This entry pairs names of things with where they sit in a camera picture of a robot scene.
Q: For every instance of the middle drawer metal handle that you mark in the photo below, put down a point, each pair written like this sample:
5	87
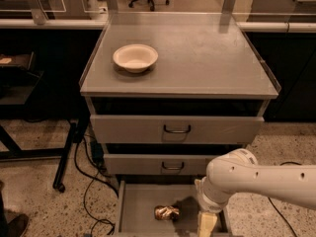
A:
178	167

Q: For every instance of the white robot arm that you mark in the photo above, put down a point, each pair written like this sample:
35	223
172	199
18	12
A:
239	172

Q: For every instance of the grey drawer cabinet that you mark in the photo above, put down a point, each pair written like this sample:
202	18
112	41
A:
200	56

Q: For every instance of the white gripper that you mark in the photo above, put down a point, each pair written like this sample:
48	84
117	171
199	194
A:
205	198

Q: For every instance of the middle grey drawer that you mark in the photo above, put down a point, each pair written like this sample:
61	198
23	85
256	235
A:
146	159

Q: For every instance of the brown shoe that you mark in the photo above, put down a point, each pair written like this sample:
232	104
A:
18	226

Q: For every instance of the top drawer metal handle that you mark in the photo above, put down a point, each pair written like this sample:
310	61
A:
177	131

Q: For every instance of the top grey drawer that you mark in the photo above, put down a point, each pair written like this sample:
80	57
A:
126	120

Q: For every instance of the white horizontal rail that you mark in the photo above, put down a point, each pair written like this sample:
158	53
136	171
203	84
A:
257	27

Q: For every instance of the black table frame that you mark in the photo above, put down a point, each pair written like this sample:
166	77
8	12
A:
18	81

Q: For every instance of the drawer metal handle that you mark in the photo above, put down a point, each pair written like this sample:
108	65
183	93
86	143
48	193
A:
178	167
177	131

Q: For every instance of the bottom grey drawer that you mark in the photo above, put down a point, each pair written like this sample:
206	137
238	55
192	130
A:
136	207

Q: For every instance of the grey drawer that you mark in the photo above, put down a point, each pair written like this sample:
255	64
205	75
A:
126	120
146	159
136	207

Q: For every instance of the crushed orange can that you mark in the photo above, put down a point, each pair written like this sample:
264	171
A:
166	212

